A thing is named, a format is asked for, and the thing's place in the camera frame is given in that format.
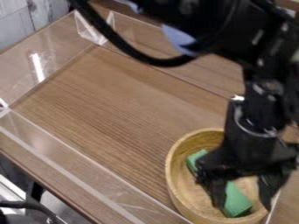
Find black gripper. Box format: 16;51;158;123
194;101;299;211

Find green rectangular block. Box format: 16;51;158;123
185;149;252;218

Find light brown wooden bowl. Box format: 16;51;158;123
164;128;271;224

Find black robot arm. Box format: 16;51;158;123
128;0;299;208

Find clear acrylic tray enclosure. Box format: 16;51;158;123
0;10;299;224

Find black metal table bracket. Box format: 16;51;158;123
25;181;68;224

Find black cable lower left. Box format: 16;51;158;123
0;200;57;224

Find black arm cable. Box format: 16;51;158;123
68;0;196;68

